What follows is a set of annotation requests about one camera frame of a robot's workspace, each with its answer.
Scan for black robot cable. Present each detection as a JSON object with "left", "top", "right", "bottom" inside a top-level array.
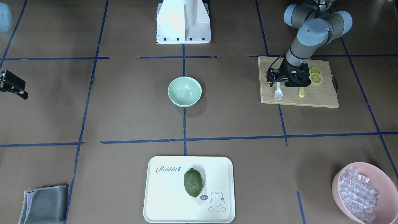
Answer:
[{"left": 268, "top": 49, "right": 291, "bottom": 74}]

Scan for bamboo cutting board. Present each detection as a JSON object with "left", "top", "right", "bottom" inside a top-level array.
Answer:
[{"left": 258, "top": 56, "right": 339, "bottom": 108}]

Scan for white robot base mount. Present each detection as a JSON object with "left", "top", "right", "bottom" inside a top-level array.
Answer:
[{"left": 155, "top": 0, "right": 212, "bottom": 44}]

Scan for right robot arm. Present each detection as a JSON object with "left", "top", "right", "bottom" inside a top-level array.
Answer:
[{"left": 0, "top": 3, "right": 29, "bottom": 100}]

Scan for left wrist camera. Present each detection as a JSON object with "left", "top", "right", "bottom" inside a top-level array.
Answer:
[{"left": 284, "top": 71, "right": 312, "bottom": 87}]

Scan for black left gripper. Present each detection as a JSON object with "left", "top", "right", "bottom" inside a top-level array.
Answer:
[{"left": 267, "top": 58, "right": 304, "bottom": 87}]

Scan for green avocado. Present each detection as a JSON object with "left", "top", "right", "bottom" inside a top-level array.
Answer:
[{"left": 183, "top": 168, "right": 203, "bottom": 198}]

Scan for pink bowl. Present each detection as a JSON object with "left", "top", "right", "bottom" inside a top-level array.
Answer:
[{"left": 332, "top": 162, "right": 398, "bottom": 224}]

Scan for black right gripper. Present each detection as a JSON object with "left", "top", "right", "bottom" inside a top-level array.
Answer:
[{"left": 0, "top": 70, "right": 29, "bottom": 100}]

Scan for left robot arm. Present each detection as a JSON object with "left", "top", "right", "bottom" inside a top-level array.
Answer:
[{"left": 266, "top": 0, "right": 353, "bottom": 87}]

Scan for metal cutting board handle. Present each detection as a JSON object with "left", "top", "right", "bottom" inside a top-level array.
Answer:
[{"left": 331, "top": 74, "right": 338, "bottom": 93}]

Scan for green bowl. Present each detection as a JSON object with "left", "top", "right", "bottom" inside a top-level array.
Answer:
[{"left": 168, "top": 76, "right": 202, "bottom": 108}]

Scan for grey folded cloth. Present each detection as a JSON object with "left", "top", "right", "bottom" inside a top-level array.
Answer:
[{"left": 18, "top": 185, "right": 68, "bottom": 224}]

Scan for yellow plastic knife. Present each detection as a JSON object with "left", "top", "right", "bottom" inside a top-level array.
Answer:
[{"left": 298, "top": 87, "right": 305, "bottom": 98}]

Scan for white rabbit tray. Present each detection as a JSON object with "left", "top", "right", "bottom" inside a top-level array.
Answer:
[{"left": 143, "top": 156, "right": 236, "bottom": 224}]

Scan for lower lemon slice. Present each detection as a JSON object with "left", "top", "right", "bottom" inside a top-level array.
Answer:
[{"left": 309, "top": 72, "right": 323, "bottom": 85}]

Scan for clear ice cubes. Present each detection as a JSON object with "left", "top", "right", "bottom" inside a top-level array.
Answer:
[{"left": 338, "top": 167, "right": 380, "bottom": 222}]

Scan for white plastic spoon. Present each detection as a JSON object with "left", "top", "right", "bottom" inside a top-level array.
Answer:
[{"left": 274, "top": 82, "right": 283, "bottom": 100}]

